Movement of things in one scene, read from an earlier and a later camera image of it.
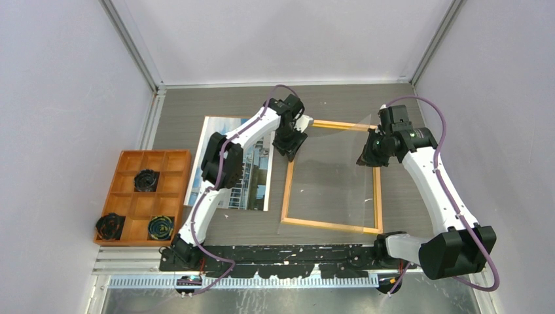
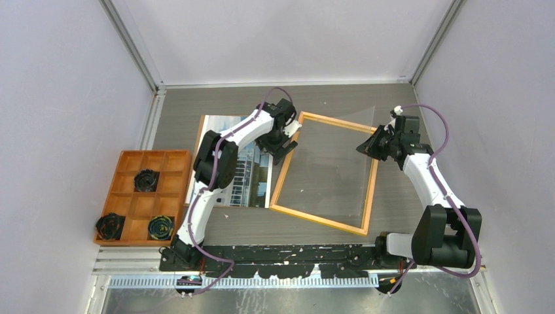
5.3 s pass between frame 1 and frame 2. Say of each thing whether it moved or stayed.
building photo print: stayed
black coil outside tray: stayed
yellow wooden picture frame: moved
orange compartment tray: stayed
